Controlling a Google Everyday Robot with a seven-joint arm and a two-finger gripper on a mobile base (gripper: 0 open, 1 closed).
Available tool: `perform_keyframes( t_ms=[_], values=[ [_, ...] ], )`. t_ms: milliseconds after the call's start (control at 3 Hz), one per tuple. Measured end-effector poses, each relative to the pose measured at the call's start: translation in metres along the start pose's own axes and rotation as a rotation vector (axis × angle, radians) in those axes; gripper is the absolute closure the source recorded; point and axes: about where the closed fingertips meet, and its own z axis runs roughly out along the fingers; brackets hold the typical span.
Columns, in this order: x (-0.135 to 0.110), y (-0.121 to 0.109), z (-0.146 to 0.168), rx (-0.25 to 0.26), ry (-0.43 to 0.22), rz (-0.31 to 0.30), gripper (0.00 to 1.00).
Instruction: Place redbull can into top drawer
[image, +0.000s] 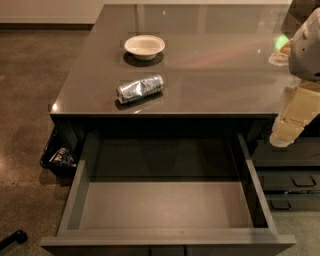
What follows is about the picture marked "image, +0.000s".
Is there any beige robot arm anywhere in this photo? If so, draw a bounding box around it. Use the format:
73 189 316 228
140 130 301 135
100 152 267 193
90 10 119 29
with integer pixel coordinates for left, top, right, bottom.
268 8 320 148

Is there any silver blue redbull can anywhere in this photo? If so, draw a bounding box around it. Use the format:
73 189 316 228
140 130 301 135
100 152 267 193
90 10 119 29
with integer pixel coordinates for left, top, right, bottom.
116 74 164 104

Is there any dark grey counter cabinet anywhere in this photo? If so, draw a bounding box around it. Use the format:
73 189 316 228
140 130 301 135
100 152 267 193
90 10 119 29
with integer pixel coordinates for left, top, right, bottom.
50 0 319 209

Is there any black bin with trash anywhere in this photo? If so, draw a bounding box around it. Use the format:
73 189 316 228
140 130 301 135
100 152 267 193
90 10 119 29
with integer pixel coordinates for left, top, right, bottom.
40 128 77 177

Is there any black cylindrical floor object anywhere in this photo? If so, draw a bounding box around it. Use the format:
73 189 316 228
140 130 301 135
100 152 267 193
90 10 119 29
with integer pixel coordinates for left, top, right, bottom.
0 230 28 250

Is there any white ceramic bowl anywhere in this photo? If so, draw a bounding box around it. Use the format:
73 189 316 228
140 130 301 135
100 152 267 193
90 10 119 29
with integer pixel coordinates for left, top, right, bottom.
124 35 165 61

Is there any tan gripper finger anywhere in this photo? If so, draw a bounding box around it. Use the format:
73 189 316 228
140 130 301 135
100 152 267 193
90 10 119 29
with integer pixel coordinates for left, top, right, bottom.
269 117 304 148

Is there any grey open top drawer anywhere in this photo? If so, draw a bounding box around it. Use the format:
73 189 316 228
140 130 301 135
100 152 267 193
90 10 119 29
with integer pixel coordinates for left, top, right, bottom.
40 134 296 256

